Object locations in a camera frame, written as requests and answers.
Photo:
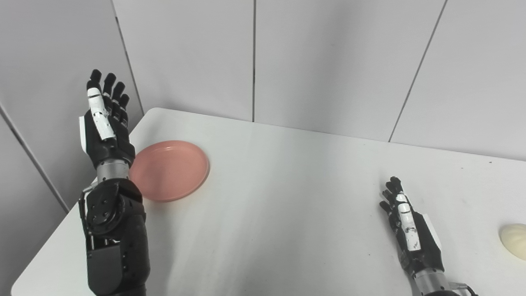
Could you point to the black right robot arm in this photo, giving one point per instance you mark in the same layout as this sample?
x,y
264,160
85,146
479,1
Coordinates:
x,y
431,283

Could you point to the pink round plate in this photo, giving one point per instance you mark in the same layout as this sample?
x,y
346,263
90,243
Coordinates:
x,y
170,170

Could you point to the white steamed bun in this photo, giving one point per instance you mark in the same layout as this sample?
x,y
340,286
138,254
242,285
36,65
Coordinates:
x,y
515,242

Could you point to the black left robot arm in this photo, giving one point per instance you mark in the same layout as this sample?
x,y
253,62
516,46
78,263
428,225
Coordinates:
x,y
119,246

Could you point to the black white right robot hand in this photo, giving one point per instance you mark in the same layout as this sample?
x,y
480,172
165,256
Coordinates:
x,y
427,250

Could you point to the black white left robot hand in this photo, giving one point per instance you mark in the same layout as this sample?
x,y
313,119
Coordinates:
x,y
109,146

